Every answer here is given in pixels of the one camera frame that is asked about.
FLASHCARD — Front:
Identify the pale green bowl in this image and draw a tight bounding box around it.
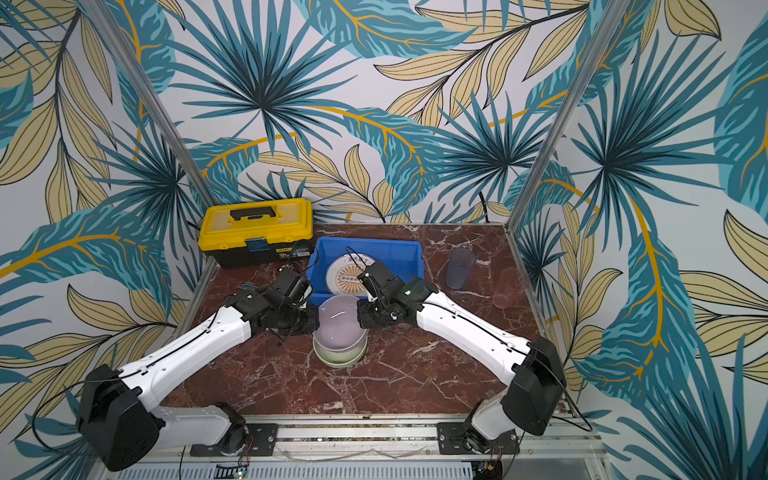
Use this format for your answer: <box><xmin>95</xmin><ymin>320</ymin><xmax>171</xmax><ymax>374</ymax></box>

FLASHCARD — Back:
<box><xmin>313</xmin><ymin>337</ymin><xmax>368</xmax><ymax>369</ymax></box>

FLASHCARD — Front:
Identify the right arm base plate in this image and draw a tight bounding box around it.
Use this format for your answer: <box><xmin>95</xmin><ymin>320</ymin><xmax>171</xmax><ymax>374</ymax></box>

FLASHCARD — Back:
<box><xmin>436</xmin><ymin>422</ymin><xmax>520</xmax><ymax>455</ymax></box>

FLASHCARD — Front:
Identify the yellow black toolbox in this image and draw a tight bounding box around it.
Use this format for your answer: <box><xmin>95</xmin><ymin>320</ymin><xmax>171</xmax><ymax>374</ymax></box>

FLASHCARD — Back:
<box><xmin>198</xmin><ymin>198</ymin><xmax>314</xmax><ymax>269</ymax></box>

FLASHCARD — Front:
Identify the blue plastic bin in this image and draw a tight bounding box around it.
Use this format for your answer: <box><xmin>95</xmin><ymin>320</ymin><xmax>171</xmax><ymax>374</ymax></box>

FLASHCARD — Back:
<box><xmin>306</xmin><ymin>236</ymin><xmax>424</xmax><ymax>306</ymax></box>

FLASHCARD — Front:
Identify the stack of lilac bowls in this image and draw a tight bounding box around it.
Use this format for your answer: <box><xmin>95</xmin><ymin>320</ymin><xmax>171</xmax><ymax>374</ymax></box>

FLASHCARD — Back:
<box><xmin>313</xmin><ymin>295</ymin><xmax>367</xmax><ymax>352</ymax></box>

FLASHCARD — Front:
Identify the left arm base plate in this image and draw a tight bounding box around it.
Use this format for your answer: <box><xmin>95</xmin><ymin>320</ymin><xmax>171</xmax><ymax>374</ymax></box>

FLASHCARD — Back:
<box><xmin>190</xmin><ymin>423</ymin><xmax>278</xmax><ymax>459</ymax></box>

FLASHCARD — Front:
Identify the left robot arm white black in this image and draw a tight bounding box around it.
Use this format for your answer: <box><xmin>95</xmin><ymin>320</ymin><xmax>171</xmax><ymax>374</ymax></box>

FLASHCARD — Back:
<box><xmin>76</xmin><ymin>269</ymin><xmax>318</xmax><ymax>472</ymax></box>

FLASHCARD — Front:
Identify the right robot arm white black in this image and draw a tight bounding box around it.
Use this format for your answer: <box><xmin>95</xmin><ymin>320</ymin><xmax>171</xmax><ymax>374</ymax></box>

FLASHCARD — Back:
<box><xmin>357</xmin><ymin>261</ymin><xmax>566</xmax><ymax>454</ymax></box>

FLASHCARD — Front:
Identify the grey translucent plastic cup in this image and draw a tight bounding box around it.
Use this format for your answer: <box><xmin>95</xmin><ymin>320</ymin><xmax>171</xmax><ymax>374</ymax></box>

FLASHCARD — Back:
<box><xmin>445</xmin><ymin>247</ymin><xmax>476</xmax><ymax>290</ymax></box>

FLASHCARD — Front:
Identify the pink translucent plastic cup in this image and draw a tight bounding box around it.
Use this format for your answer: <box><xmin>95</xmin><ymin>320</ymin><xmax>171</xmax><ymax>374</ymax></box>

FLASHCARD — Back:
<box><xmin>492</xmin><ymin>267</ymin><xmax>530</xmax><ymax>310</ymax></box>

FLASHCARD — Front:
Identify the orange patterned small plate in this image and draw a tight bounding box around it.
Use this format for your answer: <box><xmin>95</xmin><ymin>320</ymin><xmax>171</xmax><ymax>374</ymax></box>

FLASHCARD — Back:
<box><xmin>325</xmin><ymin>253</ymin><xmax>375</xmax><ymax>297</ymax></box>

